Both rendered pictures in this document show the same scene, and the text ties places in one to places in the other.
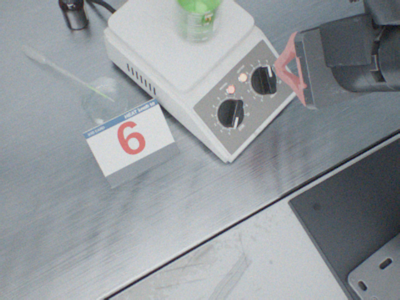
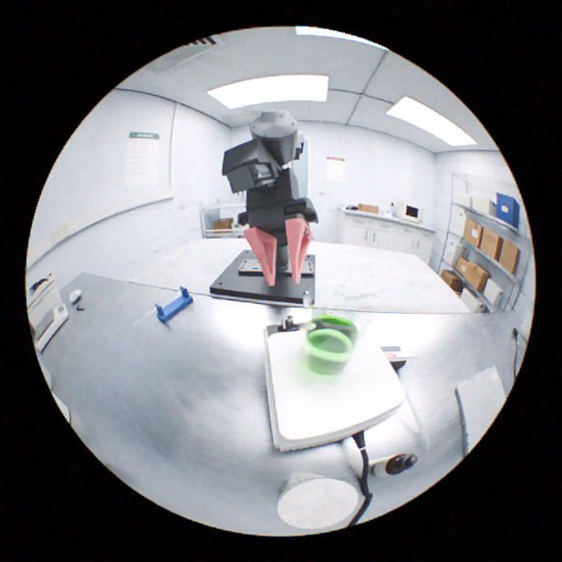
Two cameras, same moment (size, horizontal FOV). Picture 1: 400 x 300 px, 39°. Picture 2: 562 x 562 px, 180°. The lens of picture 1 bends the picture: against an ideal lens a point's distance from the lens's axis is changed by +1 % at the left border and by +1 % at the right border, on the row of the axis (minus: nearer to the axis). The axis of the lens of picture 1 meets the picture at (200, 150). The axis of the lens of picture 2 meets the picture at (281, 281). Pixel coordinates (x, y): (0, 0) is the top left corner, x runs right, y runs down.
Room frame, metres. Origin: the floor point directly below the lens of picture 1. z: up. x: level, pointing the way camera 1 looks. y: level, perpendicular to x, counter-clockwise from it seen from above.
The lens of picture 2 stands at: (0.41, 0.07, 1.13)
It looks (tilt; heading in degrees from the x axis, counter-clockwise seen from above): 29 degrees down; 228
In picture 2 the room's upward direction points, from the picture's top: straight up
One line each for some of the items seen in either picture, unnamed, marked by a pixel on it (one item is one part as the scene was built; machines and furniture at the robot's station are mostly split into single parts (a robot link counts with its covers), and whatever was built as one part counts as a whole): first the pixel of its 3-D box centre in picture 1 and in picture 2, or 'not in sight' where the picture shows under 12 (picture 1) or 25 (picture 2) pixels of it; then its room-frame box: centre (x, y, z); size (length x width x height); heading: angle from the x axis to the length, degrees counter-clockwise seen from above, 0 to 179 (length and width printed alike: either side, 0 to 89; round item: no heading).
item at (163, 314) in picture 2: not in sight; (172, 301); (0.40, -0.30, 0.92); 0.10 x 0.03 x 0.04; 22
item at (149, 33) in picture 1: (181, 24); (335, 372); (0.31, 0.04, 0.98); 0.12 x 0.12 x 0.01; 55
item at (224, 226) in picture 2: not in sight; (232, 230); (-0.69, -2.15, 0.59); 0.65 x 0.48 x 0.93; 128
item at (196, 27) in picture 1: (194, 7); (335, 335); (0.31, 0.03, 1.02); 0.06 x 0.05 x 0.08; 96
